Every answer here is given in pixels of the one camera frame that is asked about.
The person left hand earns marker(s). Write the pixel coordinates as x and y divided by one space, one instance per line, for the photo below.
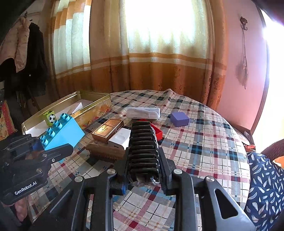
21 208

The hanging wall tassel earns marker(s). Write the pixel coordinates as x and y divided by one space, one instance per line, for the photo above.
242 68

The copper metallic box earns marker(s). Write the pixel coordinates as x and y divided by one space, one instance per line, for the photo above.
107 130

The red toy brick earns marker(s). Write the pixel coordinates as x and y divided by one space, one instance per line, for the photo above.
158 132

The green soccer toy brick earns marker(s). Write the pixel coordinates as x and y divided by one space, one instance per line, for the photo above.
49 117

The orange cream curtain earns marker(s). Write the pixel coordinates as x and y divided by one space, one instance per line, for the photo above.
112 46

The brown wicker chair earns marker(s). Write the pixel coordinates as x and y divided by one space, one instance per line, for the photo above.
275 150

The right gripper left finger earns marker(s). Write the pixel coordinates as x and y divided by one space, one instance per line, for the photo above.
120 181

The brown wooden block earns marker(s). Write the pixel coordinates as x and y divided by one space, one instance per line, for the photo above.
105 153

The plaid tablecloth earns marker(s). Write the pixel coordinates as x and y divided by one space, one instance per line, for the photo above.
208 146

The white power adapter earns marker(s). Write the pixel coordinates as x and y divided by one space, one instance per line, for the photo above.
120 139

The cyan toy brick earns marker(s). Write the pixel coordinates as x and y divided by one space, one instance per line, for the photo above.
65 130

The gold metal tin box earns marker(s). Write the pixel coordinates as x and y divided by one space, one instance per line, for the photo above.
84 106

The patterned red cushion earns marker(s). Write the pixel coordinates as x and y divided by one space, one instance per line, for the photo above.
7 127

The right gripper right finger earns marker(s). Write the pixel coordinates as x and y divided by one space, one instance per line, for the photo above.
168 185

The hanging jackets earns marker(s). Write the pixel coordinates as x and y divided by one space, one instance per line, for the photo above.
23 66

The purple cube block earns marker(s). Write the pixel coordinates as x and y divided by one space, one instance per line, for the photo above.
179 119

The blue feather pattern cushion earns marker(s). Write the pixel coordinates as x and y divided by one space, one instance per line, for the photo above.
264 205

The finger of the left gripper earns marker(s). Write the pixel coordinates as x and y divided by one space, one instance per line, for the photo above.
58 153
36 145

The black ribbed hair clip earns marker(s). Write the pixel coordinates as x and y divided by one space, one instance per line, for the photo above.
143 155

